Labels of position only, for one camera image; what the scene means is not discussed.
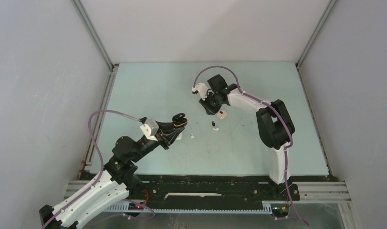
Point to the black earbud charging case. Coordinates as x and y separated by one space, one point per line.
179 120

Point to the beige earbud charging case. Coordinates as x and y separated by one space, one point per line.
221 114

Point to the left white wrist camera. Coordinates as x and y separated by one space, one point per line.
149 128

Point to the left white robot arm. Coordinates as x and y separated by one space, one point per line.
116 181

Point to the white earbud charging case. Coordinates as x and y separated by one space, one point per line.
179 137

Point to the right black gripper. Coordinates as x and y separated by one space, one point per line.
209 110

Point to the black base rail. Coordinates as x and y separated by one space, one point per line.
225 193

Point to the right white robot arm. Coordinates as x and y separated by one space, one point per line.
275 126

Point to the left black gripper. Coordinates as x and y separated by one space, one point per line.
167 133

